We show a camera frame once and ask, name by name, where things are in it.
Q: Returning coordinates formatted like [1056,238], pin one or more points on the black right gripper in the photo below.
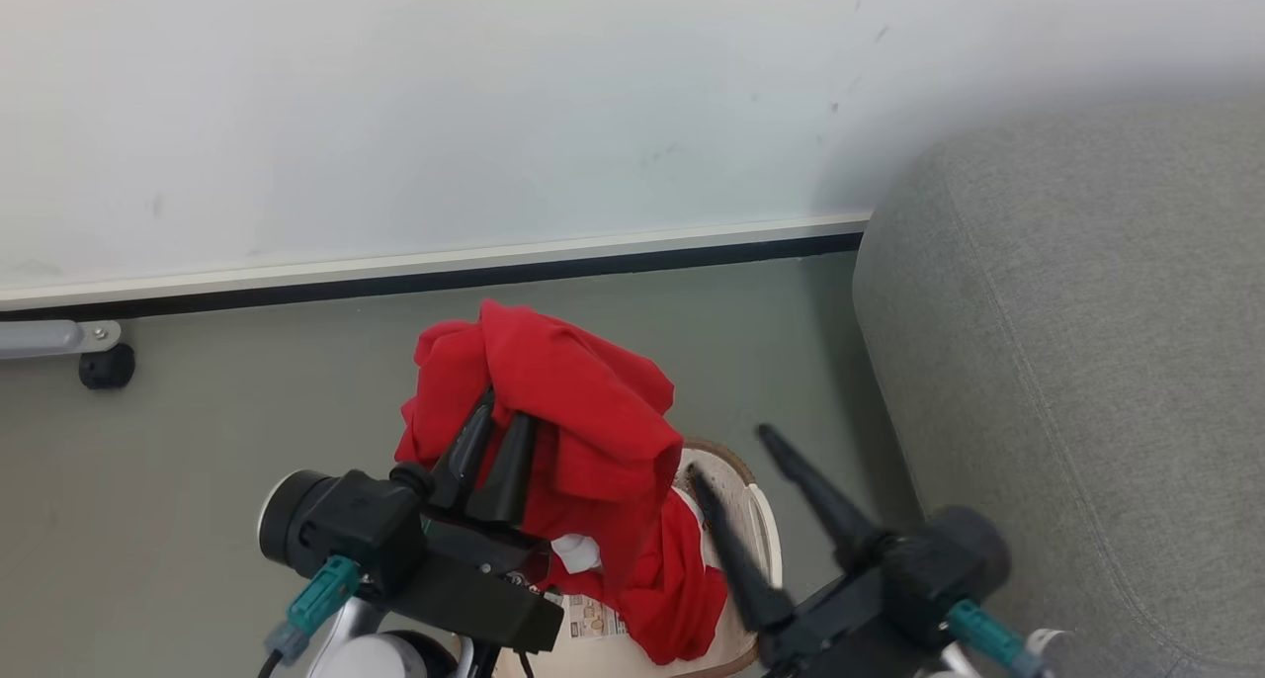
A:
[850,629]

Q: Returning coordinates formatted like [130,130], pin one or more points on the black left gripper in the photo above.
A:
[474,584]

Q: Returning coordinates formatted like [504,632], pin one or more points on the red shorts with white stripes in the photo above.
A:
[573,391]

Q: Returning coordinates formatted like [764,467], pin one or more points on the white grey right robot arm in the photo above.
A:
[1050,641]

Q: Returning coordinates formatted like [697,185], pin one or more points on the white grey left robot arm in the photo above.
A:
[380,658]

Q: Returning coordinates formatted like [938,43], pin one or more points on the beige woven laundry basket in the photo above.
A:
[736,648]

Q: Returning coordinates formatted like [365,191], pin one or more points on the white garment with cartoon print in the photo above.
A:
[593,617]

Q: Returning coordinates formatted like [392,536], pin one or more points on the white and black baseboard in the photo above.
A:
[395,268]

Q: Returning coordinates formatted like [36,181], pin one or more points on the grey fabric sofa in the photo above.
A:
[1087,362]

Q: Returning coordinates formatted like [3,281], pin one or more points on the black caster wheel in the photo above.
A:
[107,368]

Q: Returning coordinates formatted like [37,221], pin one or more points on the grey metal furniture leg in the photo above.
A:
[44,338]

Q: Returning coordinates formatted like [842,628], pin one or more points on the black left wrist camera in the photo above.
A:
[346,530]

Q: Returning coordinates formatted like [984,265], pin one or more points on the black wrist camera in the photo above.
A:
[346,530]
[964,559]

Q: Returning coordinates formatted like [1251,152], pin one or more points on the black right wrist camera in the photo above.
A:
[964,559]

